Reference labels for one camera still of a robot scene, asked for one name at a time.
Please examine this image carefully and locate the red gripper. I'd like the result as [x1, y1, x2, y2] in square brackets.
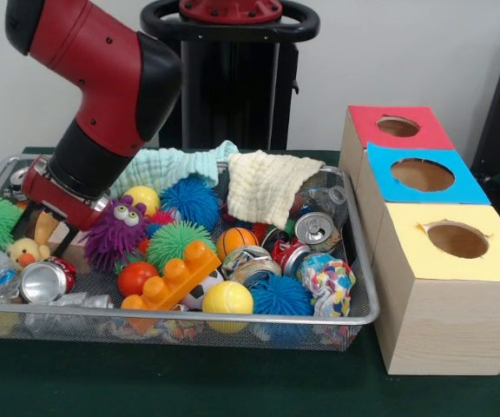
[11, 165, 110, 257]

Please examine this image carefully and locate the small soccer ball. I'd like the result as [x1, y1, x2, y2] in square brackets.
[183, 269, 225, 311]

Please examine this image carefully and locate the yellow smiley ball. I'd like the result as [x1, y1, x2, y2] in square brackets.
[124, 185, 161, 218]

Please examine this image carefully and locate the mint green waffle cloth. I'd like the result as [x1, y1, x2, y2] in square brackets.
[109, 141, 240, 199]

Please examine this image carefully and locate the small orange basketball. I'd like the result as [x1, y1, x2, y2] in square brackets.
[216, 227, 260, 260]

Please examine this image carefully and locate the wooden box with three holes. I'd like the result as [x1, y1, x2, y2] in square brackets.
[339, 105, 500, 376]

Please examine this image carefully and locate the small green spiky ball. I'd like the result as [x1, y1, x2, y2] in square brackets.
[146, 220, 216, 270]

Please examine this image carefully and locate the dark green tablecloth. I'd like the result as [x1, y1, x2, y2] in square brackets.
[0, 146, 500, 417]

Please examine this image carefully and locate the blue spiky rubber ball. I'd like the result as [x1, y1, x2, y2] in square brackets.
[250, 274, 314, 315]
[159, 176, 222, 231]

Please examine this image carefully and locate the orange plastic toy block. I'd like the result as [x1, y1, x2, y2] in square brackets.
[122, 241, 222, 312]

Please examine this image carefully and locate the small red orange ball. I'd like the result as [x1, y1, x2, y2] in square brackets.
[117, 261, 160, 298]

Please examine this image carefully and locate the cream yellow waffle cloth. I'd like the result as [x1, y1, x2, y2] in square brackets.
[227, 150, 326, 229]

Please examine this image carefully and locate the clear mesh bin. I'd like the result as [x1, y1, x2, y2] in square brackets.
[0, 155, 381, 352]

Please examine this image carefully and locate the small yellow duck plush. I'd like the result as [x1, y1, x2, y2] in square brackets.
[7, 237, 51, 268]

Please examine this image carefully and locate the colourful rope knot toy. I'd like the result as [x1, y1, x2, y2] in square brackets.
[298, 254, 357, 318]

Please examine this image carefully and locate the purple spiky monster toy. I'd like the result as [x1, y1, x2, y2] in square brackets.
[82, 195, 151, 273]

